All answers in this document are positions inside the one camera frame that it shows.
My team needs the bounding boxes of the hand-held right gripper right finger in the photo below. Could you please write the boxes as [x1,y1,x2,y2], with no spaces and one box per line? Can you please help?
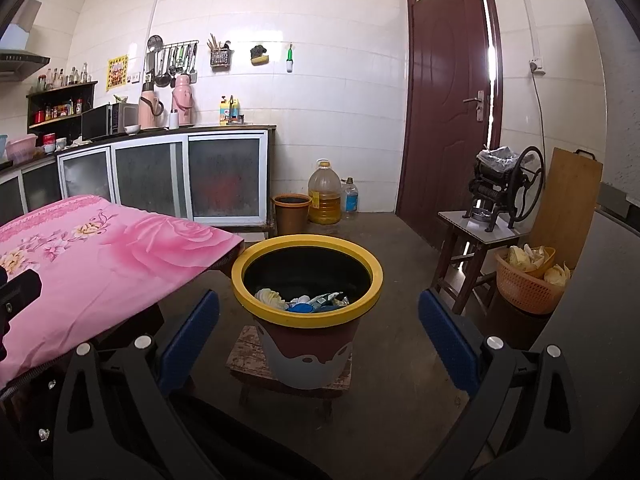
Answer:
[418,290,586,480]

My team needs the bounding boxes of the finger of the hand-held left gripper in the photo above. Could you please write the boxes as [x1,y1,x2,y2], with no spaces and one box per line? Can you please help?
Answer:
[0,269,43,321]

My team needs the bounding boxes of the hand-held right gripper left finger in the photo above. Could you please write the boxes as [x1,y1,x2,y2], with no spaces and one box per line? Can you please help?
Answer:
[52,290,221,480]

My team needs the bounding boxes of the yellow rimmed brown bin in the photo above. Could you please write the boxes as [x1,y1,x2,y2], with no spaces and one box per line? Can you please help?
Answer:
[231,234,385,391]

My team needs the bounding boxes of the green white wrapper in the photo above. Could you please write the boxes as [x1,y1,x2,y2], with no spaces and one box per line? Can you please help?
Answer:
[307,292,351,308]

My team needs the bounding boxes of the low worn wooden stool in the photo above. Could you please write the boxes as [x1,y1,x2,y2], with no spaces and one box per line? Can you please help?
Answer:
[226,325,353,421]

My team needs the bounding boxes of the orange plastic basket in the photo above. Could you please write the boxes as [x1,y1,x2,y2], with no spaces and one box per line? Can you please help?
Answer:
[495,246,571,315]

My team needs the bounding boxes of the pink floral tablecloth table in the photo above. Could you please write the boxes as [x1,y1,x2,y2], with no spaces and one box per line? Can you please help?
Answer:
[0,195,245,388]

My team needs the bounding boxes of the wooden stool white top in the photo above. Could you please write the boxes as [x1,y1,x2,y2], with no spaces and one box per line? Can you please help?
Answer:
[432,210,531,316]

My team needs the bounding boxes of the yellow corn husks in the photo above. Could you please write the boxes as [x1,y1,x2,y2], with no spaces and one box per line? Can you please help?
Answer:
[507,244,571,286]

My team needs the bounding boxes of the pink plastic basin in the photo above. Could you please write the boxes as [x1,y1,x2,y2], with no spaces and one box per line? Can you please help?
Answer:
[5,133,38,165]

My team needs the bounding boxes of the small brown waste bin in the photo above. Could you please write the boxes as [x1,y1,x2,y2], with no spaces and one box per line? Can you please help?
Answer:
[272,193,312,237]

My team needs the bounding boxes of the hand crank noodle machine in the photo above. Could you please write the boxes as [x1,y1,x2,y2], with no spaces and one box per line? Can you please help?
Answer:
[462,146,545,233]

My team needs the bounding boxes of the kitchen counter cabinet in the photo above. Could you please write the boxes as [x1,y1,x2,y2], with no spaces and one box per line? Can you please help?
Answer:
[0,125,277,238]

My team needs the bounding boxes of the clear bottle blue label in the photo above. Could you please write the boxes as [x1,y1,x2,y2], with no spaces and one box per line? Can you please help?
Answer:
[342,177,359,220]

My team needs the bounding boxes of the dark wooden spice shelf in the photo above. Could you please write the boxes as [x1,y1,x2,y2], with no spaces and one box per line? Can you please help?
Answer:
[26,81,98,131]

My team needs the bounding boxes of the cooking oil jug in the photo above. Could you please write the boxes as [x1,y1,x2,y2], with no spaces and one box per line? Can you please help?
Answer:
[307,159,342,225]

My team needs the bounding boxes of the row of condiment jars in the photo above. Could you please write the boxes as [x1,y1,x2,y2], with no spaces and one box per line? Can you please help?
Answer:
[42,97,86,121]

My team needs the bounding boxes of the black microwave oven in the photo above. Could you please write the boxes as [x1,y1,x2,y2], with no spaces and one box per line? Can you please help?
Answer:
[81,102,140,142]

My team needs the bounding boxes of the wooden cutting board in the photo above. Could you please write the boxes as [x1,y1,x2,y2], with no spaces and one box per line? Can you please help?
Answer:
[527,147,604,271]

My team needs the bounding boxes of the clear plastic bag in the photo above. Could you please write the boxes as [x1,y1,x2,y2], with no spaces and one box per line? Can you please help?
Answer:
[477,145,521,173]

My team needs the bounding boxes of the row of glass bottles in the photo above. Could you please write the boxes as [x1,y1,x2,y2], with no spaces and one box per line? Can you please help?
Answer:
[36,62,91,92]

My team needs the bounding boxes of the range hood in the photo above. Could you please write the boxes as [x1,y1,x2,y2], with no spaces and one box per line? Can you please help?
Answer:
[0,25,51,78]

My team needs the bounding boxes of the rack of hanging utensils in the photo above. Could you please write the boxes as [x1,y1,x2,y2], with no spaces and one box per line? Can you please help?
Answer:
[145,35,198,87]

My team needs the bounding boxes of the cardboard box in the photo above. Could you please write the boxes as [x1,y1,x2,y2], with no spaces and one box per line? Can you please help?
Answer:
[7,0,43,28]

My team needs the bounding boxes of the braided grey cable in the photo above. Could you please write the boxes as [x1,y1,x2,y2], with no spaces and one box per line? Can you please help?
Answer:
[0,362,58,401]

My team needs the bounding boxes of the metal door handle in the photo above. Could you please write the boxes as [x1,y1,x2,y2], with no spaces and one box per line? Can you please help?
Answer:
[462,90,486,122]

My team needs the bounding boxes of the yellow wall poster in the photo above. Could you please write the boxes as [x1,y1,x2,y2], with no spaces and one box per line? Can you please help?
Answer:
[106,55,129,92]

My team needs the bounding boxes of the wall chopstick holder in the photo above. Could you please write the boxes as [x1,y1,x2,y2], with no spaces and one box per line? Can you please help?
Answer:
[207,32,233,67]

